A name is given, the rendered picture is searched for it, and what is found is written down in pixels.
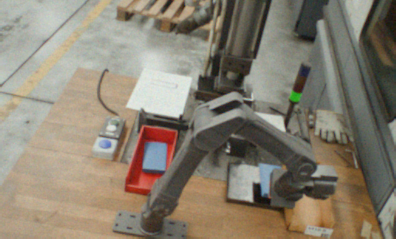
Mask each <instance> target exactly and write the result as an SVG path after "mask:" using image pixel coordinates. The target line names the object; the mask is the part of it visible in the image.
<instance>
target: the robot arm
mask: <svg viewBox="0 0 396 239"><path fill-rule="evenodd" d="M235 106H236V108H234V107H235ZM233 108H234V109H233ZM232 109H233V110H232ZM232 134H234V135H236V136H240V137H242V138H244V139H247V140H248V141H249V142H252V143H254V145H256V146H258V147H259V148H262V149H263V150H264V151H266V152H267V153H268V154H271V155H272V156H274V157H275V158H276V159H277V160H278V161H279V162H280V163H281V164H282V165H285V168H286V169H287V170H284V169H277V168H273V170H272V172H271V176H270V181H269V191H268V197H269V198H271V206H274V207H285V208H289V209H293V208H295V202H297V201H298V200H300V199H302V198H303V194H305V196H307V197H310V198H312V199H314V200H326V199H328V198H329V195H330V194H334V193H335V191H336V181H337V180H338V179H339V177H338V175H337V174H336V170H335V169H334V167H333V166H319V165H317V164H316V160H315V157H314V155H313V151H312V149H311V146H310V144H309V143H308V142H305V140H302V139H301V138H300V137H294V136H293V135H289V134H286V133H285V132H284V131H282V130H280V129H278V128H276V127H275V126H274V125H272V124H271V123H270V122H267V121H266V120H265V119H263V118H262V117H260V116H259V115H258V114H256V113H254V112H253V111H252V110H251V109H250V108H249V107H248V106H247V105H246V104H245V103H244V102H243V99H242V95H241V94H239V93H237V92H232V93H230V94H226V95H225V96H223V97H219V98H217V99H216V100H212V101H210V102H209V103H205V104H203V105H201V106H199V107H198V108H196V110H195V112H194V117H193V118H192V120H191V122H190V123H189V131H188V132H187V134H186V137H185V139H184V142H183V144H182V145H181V148H180V149H179V151H178V153H177V154H176V157H175V158H174V159H173V161H172V163H171V164H170V165H169V168H168V169H167V170H166V172H165V173H164V175H163V176H161V178H160V179H159V178H157V179H156V180H155V183H154V184H153V185H152V191H151V192H150V193H148V195H147V202H146V203H144V205H143V206H142V213H134V212H130V211H127V210H119V211H118V212H117V213H116V218H115V220H114V223H113V229H112V230H113V232H114V233H116V234H127V235H130V236H134V237H143V238H148V239H186V234H187V229H188V223H187V222H185V221H182V220H176V219H169V218H165V217H167V216H170V215H171V214H172V213H173V212H174V210H175V209H176V208H177V207H178V204H179V198H180V197H181V194H182V192H183V188H184V187H185V186H186V184H187V182H189V179H190V178H191V176H192V174H194V173H195V170H196V168H198V165H199V164H200V162H202V160H203V159H204V157H205V156H206V155H208V154H209V152H210V151H214V150H215V149H217V148H219V147H220V145H222V144H223V142H225V141H226V140H227V139H228V138H229V137H231V135H232ZM119 216H120V217H119ZM116 226H117V227H116ZM182 237H183V238H182Z"/></svg>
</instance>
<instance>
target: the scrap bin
mask: <svg viewBox="0 0 396 239"><path fill-rule="evenodd" d="M177 135H178V131H171V130H168V129H164V128H154V127H151V126H148V125H143V126H142V130H141V132H140V134H139V138H138V141H137V143H136V147H135V150H134V152H133V156H132V159H131V164H130V166H129V168H128V173H127V175H126V177H125V192H126V193H136V194H139V195H143V196H147V195H148V193H150V192H151V191H152V185H153V184H154V183H155V180H156V179H157V178H159V179H160V178H161V176H163V175H164V173H150V172H143V171H142V168H143V166H142V162H143V156H144V151H145V142H159V143H166V144H167V160H166V168H165V170H167V169H168V168H169V165H170V164H171V163H172V158H173V155H174V151H175V149H176V139H177Z"/></svg>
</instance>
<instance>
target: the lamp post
mask: <svg viewBox="0 0 396 239"><path fill-rule="evenodd" d="M301 65H302V67H305V68H307V69H310V68H312V64H311V63H309V62H307V61H302V63H301ZM288 101H289V103H290V105H289V106H288V110H287V114H286V116H285V120H284V125H285V131H287V132H291V130H290V128H288V127H287V126H288V123H289V122H290V117H291V116H292V113H293V109H294V107H295V105H296V104H298V103H299V101H300V100H299V101H293V100H290V97H289V98H288Z"/></svg>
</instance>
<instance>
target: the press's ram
mask: <svg viewBox="0 0 396 239"><path fill-rule="evenodd" d="M232 92H237V93H239V94H241V95H242V99H243V102H244V103H245V104H246V105H247V106H248V107H249V108H251V106H252V103H253V101H254V96H253V84H248V83H246V82H245V75H244V74H243V73H238V72H231V71H228V70H226V71H225V72H222V71H221V70H220V76H219V77H212V76H208V75H206V77H203V76H202V75H201V74H199V76H198V84H197V87H196V93H195V100H200V101H205V102H210V101H212V100H216V99H217V98H219V97H223V96H225V95H226V94H230V93H232Z"/></svg>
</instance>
